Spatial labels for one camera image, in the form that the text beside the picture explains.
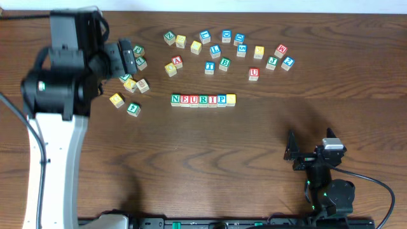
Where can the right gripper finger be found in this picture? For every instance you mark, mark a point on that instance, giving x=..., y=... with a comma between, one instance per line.
x=292, y=146
x=330, y=133

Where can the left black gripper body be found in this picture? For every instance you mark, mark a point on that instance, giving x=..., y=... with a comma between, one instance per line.
x=128, y=58

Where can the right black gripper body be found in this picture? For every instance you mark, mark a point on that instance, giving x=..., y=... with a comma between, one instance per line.
x=309, y=159

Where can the yellow O block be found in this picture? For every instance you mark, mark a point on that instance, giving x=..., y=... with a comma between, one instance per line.
x=171, y=69

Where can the green N block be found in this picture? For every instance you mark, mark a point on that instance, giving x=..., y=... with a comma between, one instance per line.
x=175, y=99

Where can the red E block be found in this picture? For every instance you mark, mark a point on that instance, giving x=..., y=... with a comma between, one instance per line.
x=185, y=101

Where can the red U block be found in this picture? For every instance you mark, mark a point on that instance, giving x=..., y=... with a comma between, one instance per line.
x=253, y=74

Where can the red Q block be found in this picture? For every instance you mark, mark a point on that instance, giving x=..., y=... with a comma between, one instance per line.
x=194, y=101

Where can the blue P block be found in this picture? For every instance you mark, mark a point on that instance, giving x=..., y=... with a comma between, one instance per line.
x=221, y=100

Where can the green R block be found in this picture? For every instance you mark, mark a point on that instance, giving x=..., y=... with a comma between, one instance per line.
x=203, y=101

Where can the red I block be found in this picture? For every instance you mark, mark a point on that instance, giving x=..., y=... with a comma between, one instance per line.
x=212, y=101

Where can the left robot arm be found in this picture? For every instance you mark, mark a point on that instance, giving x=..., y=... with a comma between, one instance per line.
x=57, y=95

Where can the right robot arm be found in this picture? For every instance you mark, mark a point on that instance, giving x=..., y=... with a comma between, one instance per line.
x=330, y=198

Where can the green V block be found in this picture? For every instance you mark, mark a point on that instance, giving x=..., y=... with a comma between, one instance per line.
x=125, y=77

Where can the green J block left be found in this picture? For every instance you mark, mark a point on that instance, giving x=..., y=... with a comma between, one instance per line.
x=138, y=51

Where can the green j block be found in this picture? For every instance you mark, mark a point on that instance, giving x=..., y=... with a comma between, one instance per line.
x=138, y=51
x=272, y=63

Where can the green 7 block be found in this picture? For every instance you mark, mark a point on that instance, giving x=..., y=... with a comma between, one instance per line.
x=141, y=63

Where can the yellow block beside V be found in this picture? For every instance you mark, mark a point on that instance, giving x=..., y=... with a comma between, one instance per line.
x=130, y=85

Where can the yellow C block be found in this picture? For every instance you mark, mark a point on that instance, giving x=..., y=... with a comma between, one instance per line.
x=117, y=100

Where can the green 4 block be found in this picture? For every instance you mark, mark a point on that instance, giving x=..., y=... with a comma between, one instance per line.
x=133, y=109

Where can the green Z block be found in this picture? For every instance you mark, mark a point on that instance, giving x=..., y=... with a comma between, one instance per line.
x=169, y=38

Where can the red A block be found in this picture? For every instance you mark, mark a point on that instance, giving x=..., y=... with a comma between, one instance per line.
x=177, y=61

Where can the yellow block top row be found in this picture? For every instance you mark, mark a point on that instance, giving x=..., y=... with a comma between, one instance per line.
x=180, y=41

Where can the yellow block second row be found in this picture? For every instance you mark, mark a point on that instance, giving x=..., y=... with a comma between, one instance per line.
x=196, y=47

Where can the blue 2 block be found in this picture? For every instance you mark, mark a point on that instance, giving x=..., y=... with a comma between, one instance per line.
x=287, y=63

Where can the green J block right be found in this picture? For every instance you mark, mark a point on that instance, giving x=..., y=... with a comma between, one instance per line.
x=272, y=63

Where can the blue L block top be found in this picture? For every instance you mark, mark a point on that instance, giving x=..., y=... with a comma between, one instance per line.
x=205, y=37

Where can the blue l block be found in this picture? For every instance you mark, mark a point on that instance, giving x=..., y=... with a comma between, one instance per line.
x=215, y=51
x=205, y=37

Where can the blue T block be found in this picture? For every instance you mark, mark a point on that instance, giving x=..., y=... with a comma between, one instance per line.
x=209, y=68

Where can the blue L block middle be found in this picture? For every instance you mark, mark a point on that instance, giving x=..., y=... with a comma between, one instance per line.
x=215, y=51

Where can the red M block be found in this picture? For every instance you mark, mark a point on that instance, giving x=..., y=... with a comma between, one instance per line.
x=280, y=51

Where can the green B block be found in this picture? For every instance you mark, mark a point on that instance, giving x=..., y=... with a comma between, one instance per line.
x=224, y=64

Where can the blue 5 block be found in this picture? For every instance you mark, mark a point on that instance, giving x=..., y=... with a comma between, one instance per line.
x=241, y=50

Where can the blue tilted D block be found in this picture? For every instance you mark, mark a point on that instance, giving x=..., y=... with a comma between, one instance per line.
x=239, y=39

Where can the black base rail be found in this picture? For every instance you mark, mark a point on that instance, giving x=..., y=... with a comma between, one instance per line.
x=276, y=221

